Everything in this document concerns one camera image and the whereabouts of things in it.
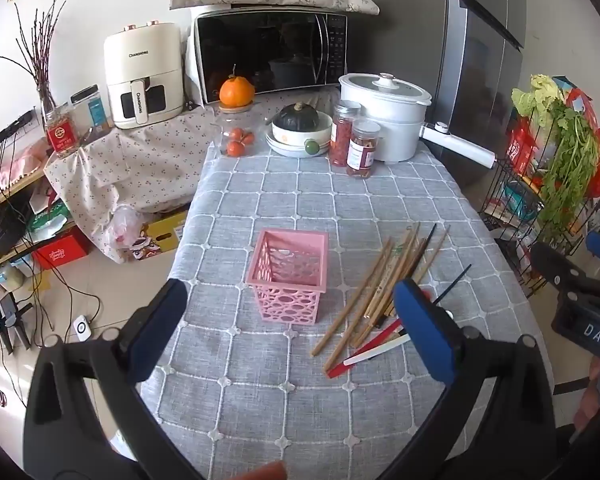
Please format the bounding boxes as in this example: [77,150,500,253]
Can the tall jar of red contents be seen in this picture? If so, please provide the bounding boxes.
[329,100,364,166]

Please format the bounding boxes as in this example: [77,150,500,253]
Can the cream air fryer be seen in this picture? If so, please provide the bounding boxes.
[103,20,184,130]

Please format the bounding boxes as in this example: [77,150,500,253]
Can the pink plastic bag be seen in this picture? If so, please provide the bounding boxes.
[101,204,147,262]

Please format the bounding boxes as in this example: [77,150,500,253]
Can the black box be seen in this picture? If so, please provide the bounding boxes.
[0,194,34,257]

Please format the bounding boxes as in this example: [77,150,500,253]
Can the grey checked tablecloth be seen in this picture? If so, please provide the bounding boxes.
[125,142,556,480]

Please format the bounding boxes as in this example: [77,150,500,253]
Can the black wire rack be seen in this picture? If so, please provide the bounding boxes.
[479,154,598,302]

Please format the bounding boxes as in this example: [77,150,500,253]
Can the person's right hand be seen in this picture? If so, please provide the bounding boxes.
[574,359,600,432]

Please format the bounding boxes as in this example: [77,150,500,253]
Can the wooden shelf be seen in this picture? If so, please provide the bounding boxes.
[0,164,48,273]

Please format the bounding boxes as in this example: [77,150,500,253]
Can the person's left hand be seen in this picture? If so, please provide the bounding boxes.
[250,462,287,480]

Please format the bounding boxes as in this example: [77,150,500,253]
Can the blue label jar black lid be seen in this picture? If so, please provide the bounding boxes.
[70,84,112,132]

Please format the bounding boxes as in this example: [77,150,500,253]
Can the yellow cardboard box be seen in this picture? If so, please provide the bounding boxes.
[144,209,189,257]

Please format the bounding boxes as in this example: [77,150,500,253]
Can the dry twig branches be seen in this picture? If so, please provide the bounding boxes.
[0,0,69,111]

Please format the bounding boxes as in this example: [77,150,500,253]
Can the glass vase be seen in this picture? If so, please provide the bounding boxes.
[39,85,62,118]

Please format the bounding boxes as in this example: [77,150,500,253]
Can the red cardboard box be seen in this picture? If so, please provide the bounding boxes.
[31,233,93,272]

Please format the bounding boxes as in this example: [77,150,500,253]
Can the small floral tablecloth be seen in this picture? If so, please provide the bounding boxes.
[43,106,217,264]

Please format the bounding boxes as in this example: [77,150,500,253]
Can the dark green pumpkin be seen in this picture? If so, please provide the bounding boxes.
[272,102,324,134]

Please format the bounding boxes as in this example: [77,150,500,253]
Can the pile of wooden chopsticks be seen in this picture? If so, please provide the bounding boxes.
[310,222,452,374]

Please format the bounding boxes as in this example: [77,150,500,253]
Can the red chopstick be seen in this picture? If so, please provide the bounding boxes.
[352,317,405,349]
[326,332,407,379]

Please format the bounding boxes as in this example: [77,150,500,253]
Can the white label jar red contents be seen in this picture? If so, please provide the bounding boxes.
[346,119,382,180]

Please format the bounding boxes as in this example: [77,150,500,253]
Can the blue and red box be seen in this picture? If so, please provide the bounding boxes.
[551,76,594,112]

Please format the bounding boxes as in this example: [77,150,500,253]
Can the black power strip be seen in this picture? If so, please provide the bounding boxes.
[0,115,36,144]

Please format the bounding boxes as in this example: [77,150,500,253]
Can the napa cabbage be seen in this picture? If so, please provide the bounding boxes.
[511,73,567,127]

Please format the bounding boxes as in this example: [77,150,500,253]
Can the white chopstick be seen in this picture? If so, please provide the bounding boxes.
[343,333,412,367]

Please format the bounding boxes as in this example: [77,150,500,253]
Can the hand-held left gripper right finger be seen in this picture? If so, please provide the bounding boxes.
[380,280,557,480]

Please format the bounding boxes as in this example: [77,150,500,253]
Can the pink cloth bundle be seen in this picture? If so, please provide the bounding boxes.
[9,139,52,177]

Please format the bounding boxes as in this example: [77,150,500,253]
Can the green and white package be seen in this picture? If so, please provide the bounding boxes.
[26,199,72,237]

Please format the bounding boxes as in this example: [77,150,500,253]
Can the black microwave oven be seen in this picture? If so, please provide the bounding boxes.
[189,4,352,107]

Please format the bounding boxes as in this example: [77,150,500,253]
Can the black chopstick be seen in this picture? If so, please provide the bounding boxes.
[409,223,437,282]
[432,263,473,306]

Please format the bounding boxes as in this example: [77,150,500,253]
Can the green leafy herbs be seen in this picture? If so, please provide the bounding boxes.
[536,99,600,242]

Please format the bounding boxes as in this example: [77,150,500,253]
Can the grey refrigerator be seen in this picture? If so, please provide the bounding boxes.
[337,0,527,203]

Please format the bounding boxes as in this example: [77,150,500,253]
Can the pink perforated plastic basket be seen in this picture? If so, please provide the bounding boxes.
[245,228,330,324]

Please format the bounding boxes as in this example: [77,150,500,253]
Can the orange tangerine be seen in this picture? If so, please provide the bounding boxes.
[218,65,257,109]

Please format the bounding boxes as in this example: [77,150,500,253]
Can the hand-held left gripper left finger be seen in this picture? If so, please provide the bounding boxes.
[22,278,203,480]

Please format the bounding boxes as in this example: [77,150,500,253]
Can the white ceramic pot green knob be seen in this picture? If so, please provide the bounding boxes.
[265,110,334,159]

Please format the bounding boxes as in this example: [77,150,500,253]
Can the white electric cooking pot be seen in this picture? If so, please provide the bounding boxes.
[338,72,497,170]

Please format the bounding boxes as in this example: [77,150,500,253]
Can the glass jar with wooden lid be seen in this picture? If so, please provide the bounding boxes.
[214,102,259,159]

